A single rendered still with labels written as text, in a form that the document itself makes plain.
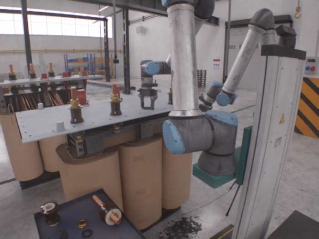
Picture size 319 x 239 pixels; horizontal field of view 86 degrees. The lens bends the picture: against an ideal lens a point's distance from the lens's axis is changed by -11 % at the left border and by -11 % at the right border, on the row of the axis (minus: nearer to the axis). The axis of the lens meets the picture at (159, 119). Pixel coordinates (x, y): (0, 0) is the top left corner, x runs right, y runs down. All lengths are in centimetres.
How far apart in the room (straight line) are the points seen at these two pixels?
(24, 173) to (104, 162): 186
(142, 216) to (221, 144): 123
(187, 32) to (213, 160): 56
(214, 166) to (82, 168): 84
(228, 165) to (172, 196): 127
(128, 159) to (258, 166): 99
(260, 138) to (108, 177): 104
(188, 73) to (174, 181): 141
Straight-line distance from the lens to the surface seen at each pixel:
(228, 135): 87
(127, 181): 168
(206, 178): 94
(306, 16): 598
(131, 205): 183
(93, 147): 135
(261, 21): 130
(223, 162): 91
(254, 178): 97
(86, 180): 140
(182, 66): 78
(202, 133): 79
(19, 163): 303
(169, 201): 216
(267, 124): 89
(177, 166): 193
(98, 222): 118
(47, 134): 109
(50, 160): 310
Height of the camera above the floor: 169
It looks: 16 degrees down
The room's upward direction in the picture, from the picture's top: straight up
